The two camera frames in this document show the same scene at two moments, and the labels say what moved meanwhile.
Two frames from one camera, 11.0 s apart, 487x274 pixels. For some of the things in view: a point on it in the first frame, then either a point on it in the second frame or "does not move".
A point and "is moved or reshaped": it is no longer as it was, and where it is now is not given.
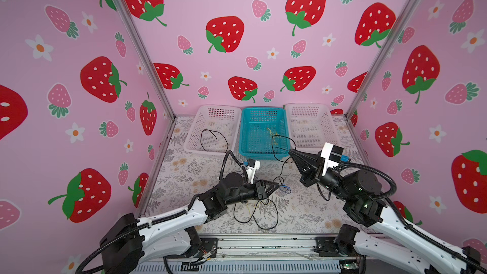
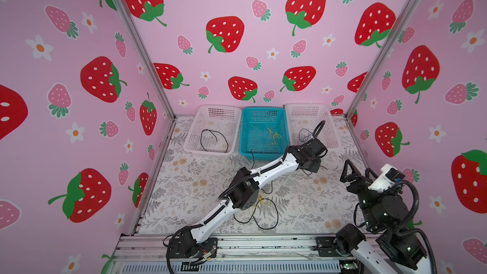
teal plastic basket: x=263 y=135 does not move
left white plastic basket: x=215 y=130 does not move
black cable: x=285 y=162 to x=253 y=164
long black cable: x=278 y=214 is moved or reshaped
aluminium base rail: x=260 y=255 does not move
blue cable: x=284 y=186 to x=299 y=132
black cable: x=211 y=131 does not move
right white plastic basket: x=310 y=125 does not move
